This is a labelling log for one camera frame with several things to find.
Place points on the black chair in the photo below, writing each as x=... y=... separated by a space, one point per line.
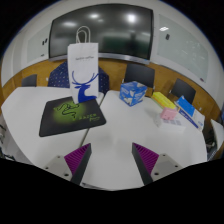
x=141 y=74
x=181 y=88
x=29 y=81

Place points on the blue tissue box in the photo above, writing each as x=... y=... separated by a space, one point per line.
x=132 y=93

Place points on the white paper sheet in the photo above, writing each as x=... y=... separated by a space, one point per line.
x=171 y=125

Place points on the left glass whiteboard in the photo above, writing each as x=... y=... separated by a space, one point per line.
x=37 y=45

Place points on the yellow flat box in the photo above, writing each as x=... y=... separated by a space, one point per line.
x=162 y=100

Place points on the large black wall screen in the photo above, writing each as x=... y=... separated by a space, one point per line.
x=121 y=31

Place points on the black chair right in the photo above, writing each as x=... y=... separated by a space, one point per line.
x=181 y=88

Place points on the black chair left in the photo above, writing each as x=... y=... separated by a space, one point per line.
x=29 y=81

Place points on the black green mouse pad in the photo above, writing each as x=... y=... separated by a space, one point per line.
x=63 y=116

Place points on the blue white box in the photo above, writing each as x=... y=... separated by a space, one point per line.
x=189 y=112

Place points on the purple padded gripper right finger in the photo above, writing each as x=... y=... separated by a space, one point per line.
x=145 y=160

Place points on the black chair centre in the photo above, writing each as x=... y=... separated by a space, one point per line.
x=141 y=74

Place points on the glass whiteboard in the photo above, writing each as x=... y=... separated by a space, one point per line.
x=37 y=45
x=179 y=46

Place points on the pink small box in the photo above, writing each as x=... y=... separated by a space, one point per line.
x=168 y=114

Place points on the blue patterned chair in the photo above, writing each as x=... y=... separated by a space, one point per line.
x=59 y=78

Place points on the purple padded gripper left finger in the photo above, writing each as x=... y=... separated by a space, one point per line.
x=77 y=162

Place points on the white paper bag blue deer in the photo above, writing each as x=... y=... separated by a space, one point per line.
x=82 y=60

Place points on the right glass whiteboard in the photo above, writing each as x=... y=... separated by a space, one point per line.
x=179 y=46

